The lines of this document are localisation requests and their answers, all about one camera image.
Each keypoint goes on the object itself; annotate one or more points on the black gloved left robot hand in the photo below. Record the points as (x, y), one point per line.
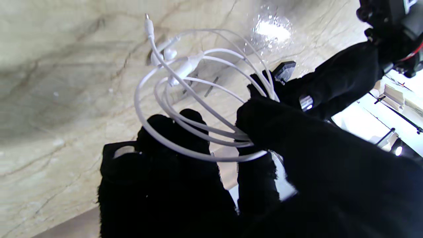
(337, 82)

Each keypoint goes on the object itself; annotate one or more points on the beige background table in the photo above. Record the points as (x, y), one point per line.
(400, 96)

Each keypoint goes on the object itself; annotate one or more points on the black metal frame rail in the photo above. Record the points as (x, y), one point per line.
(396, 114)

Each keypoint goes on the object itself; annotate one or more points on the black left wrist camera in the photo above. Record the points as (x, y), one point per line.
(390, 19)

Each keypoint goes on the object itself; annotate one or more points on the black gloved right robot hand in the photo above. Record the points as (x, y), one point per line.
(314, 181)

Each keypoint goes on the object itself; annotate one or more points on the black T rack marble base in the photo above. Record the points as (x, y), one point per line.
(284, 71)

